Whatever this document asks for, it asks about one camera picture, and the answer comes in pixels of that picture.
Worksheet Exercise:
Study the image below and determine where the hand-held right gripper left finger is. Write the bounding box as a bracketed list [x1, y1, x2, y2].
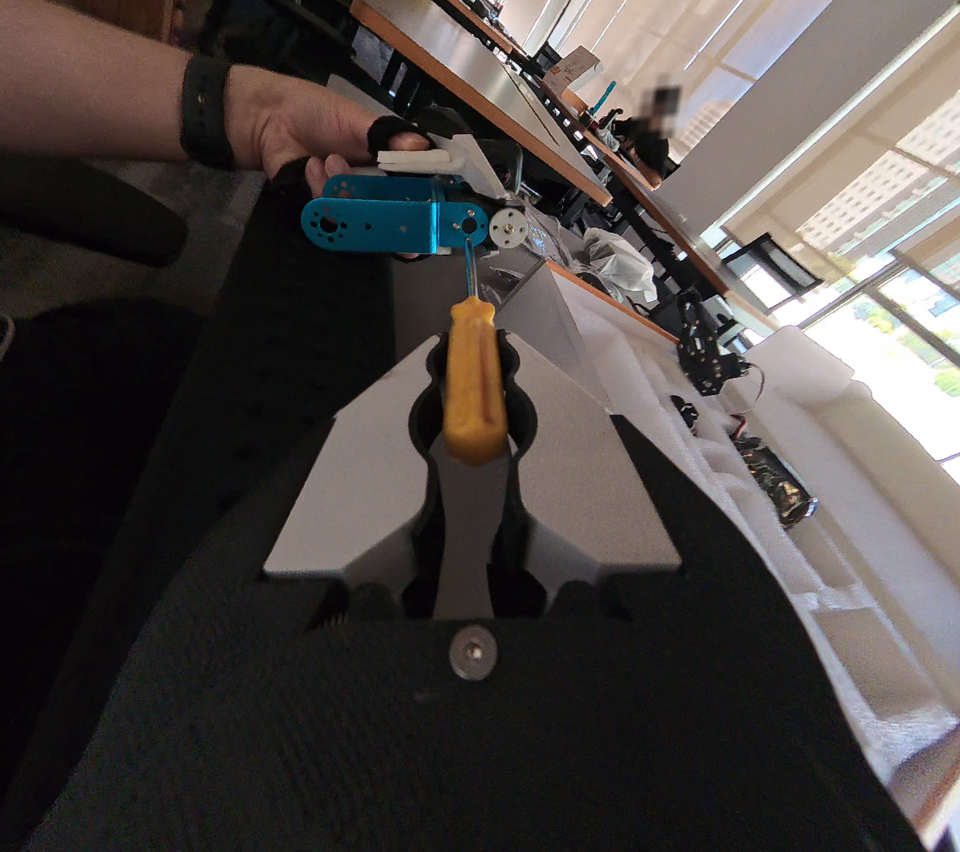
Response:
[262, 333, 451, 601]

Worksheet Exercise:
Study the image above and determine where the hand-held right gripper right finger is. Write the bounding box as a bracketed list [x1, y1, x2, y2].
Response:
[498, 331, 685, 609]

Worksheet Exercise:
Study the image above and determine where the blue servo bracket assembly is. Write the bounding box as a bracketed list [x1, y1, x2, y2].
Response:
[300, 173, 530, 260]

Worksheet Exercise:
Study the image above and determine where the yellow handled screwdriver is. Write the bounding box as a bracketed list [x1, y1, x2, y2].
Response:
[442, 238, 513, 469]

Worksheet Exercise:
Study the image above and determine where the person's left forearm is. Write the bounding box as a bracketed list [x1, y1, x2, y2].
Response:
[0, 0, 192, 163]

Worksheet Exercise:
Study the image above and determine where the long wooden desk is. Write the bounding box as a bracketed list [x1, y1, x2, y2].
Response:
[349, 0, 614, 208]
[378, 0, 781, 331]

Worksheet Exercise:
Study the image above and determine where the person's left hand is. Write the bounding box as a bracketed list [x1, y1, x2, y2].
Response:
[225, 68, 432, 262]

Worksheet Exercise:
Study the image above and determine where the white box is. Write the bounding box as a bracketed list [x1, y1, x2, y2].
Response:
[541, 45, 603, 97]

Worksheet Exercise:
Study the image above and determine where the clear plastic bag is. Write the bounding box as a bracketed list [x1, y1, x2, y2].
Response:
[581, 227, 660, 301]

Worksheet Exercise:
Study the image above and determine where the dark dotted cloth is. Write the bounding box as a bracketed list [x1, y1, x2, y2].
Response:
[0, 180, 399, 852]

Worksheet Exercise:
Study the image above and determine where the window roller blind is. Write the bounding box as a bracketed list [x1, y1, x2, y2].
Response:
[551, 0, 860, 155]

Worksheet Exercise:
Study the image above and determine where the white foam packaging tray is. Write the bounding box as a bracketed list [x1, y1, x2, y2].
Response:
[547, 259, 960, 830]

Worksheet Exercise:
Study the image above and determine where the black chair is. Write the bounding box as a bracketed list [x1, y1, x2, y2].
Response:
[723, 233, 825, 313]

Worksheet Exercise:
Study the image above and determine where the black wristband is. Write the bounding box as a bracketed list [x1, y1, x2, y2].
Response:
[180, 53, 237, 172]

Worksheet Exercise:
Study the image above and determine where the large window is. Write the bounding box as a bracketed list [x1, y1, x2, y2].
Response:
[720, 4, 960, 463]

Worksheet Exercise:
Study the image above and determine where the black chair armrest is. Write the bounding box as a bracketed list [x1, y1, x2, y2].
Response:
[0, 154, 189, 268]

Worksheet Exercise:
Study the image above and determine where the black metal robot bracket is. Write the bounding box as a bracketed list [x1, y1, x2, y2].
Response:
[675, 289, 751, 397]

